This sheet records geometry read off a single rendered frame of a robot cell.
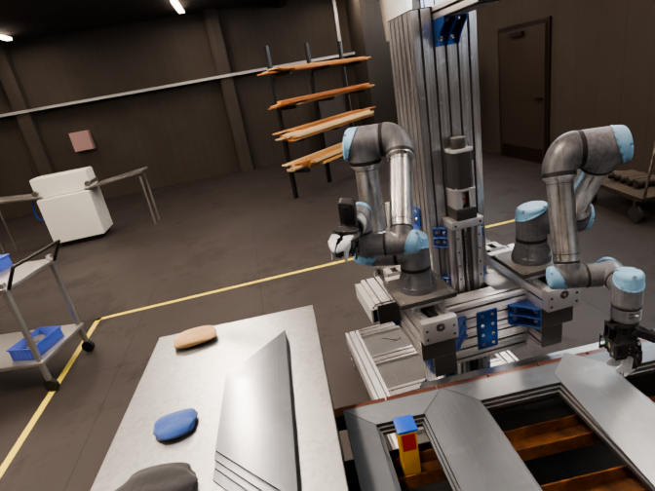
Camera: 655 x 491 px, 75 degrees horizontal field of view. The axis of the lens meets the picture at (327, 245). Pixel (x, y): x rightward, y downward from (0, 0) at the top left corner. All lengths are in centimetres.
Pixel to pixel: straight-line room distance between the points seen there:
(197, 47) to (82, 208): 546
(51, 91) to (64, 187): 466
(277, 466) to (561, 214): 107
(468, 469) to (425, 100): 122
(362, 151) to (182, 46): 1066
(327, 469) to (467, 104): 134
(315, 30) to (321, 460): 1154
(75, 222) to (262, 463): 755
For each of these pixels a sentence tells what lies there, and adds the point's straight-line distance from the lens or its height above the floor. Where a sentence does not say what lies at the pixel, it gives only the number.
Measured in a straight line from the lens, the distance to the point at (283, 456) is 110.
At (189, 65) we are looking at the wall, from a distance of 1197.
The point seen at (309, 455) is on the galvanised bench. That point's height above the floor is 105.
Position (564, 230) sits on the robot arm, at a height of 131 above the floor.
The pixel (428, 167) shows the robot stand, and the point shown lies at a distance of 175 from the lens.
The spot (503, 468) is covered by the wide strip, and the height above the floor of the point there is 85.
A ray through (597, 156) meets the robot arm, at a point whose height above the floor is 151.
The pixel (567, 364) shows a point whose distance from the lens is 167.
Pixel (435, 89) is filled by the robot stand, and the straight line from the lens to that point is 173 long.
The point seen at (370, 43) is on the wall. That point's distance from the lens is 1115.
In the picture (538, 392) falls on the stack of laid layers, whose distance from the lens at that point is 157.
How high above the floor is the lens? 185
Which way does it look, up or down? 21 degrees down
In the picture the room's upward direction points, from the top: 10 degrees counter-clockwise
